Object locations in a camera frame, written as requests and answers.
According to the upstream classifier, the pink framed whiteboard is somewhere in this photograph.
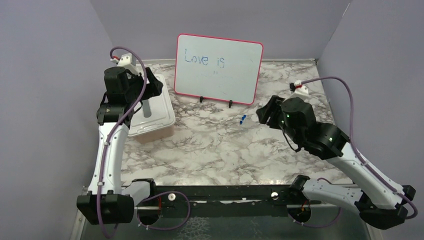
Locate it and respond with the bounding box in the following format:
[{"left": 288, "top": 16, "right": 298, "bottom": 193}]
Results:
[{"left": 173, "top": 33, "right": 264, "bottom": 105}]

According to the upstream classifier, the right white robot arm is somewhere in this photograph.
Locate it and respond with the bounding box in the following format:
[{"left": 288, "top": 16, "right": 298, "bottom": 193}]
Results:
[{"left": 256, "top": 95, "right": 416, "bottom": 230}]

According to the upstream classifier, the white plastic bin lid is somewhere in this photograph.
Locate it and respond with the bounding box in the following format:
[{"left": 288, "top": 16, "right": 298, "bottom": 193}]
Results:
[{"left": 128, "top": 74, "right": 176, "bottom": 140}]

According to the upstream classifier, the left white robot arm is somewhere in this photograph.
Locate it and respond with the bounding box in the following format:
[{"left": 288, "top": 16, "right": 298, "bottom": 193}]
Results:
[{"left": 76, "top": 66, "right": 164, "bottom": 225}]

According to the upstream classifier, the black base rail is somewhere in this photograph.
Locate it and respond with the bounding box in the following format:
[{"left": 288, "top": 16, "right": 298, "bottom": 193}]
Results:
[{"left": 127, "top": 184, "right": 307, "bottom": 219}]

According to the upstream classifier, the pink plastic bin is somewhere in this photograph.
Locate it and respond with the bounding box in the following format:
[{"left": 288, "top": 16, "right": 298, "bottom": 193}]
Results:
[{"left": 134, "top": 125, "right": 175, "bottom": 144}]

